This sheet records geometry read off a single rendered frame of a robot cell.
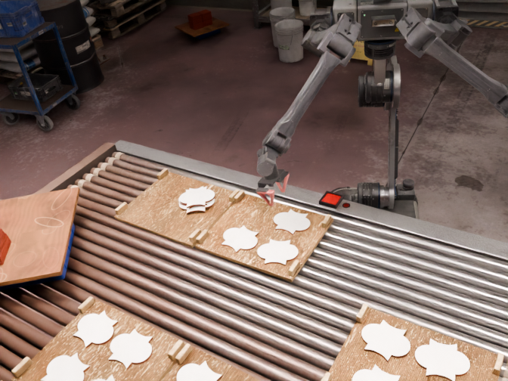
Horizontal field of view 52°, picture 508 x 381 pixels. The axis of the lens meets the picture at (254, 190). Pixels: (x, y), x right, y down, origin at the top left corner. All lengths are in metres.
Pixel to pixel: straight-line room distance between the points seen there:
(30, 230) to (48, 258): 0.20
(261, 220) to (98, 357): 0.77
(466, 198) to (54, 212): 2.59
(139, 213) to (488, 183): 2.49
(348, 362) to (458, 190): 2.35
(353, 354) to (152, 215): 1.01
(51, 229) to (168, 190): 0.51
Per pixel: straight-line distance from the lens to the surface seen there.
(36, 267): 1.95
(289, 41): 5.55
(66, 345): 1.80
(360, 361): 1.58
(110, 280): 1.96
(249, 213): 2.05
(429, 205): 3.58
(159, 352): 1.67
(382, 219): 2.03
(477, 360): 1.63
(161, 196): 2.25
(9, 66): 6.37
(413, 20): 1.84
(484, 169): 3.98
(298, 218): 1.99
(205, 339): 1.68
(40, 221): 2.15
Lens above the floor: 2.23
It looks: 37 degrees down
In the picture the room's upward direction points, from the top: 8 degrees counter-clockwise
